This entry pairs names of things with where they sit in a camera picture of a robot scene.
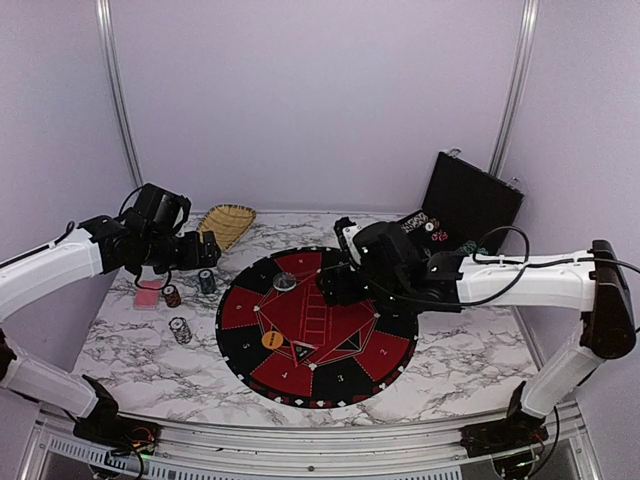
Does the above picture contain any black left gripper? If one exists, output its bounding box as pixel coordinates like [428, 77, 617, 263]
[140, 230, 220, 275]

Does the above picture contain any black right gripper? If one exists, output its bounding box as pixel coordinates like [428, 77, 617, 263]
[315, 263, 408, 309]

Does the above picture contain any blue green chip stack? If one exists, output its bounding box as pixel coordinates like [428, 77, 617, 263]
[198, 269, 216, 295]

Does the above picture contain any clear round dealer button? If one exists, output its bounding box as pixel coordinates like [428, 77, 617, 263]
[273, 272, 298, 293]

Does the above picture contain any black triangular button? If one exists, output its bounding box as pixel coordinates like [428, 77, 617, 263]
[291, 341, 317, 366]

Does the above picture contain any orange round blind button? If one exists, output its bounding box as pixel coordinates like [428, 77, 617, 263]
[261, 330, 284, 350]

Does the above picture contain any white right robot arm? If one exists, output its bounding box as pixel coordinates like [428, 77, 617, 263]
[317, 217, 637, 448]

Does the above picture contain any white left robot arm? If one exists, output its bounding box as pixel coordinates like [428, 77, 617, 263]
[1, 183, 221, 445]

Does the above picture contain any orange black chip stack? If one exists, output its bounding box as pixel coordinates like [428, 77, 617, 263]
[161, 284, 181, 308]

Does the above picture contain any red playing card deck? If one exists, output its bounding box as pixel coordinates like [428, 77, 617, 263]
[133, 281, 163, 310]

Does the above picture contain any woven bamboo tray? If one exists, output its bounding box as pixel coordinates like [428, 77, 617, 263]
[197, 204, 257, 252]

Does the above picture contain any white black chip stack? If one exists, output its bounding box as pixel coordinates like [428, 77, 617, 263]
[168, 317, 193, 345]

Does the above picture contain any round red black poker mat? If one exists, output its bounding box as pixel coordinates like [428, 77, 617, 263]
[216, 247, 418, 409]

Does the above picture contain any black poker chip case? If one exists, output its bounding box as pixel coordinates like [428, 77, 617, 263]
[399, 152, 524, 255]

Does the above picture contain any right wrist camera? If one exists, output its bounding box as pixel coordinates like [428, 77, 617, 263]
[334, 217, 362, 267]

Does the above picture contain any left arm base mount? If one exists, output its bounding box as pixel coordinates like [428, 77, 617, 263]
[73, 375, 160, 454]

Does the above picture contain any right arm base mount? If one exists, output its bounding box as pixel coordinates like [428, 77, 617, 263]
[460, 382, 549, 458]

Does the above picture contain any aluminium front rail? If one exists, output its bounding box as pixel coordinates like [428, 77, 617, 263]
[17, 402, 602, 479]

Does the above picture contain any left aluminium wall post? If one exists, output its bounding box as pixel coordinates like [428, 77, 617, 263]
[95, 0, 144, 187]

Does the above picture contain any aluminium wall post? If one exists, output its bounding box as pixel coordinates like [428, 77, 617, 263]
[489, 0, 540, 177]
[95, 0, 144, 187]

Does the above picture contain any right aluminium wall post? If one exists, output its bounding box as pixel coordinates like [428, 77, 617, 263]
[489, 0, 540, 177]

